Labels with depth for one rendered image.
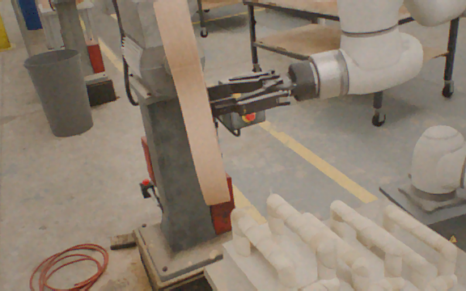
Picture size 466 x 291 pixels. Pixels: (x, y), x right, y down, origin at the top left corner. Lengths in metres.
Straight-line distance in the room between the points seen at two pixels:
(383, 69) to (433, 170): 0.87
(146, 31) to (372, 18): 0.70
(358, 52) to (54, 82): 3.65
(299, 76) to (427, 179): 0.97
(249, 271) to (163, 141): 1.13
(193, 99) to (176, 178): 1.34
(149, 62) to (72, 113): 2.81
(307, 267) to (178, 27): 0.51
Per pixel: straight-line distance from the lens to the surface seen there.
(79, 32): 5.10
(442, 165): 1.70
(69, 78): 4.33
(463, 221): 1.84
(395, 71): 0.91
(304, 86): 0.87
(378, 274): 1.03
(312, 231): 0.82
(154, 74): 1.68
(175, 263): 2.20
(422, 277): 1.04
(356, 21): 0.86
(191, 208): 2.15
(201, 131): 0.73
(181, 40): 0.67
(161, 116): 1.91
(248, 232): 0.83
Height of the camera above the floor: 1.72
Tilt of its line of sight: 28 degrees down
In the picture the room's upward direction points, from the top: 7 degrees counter-clockwise
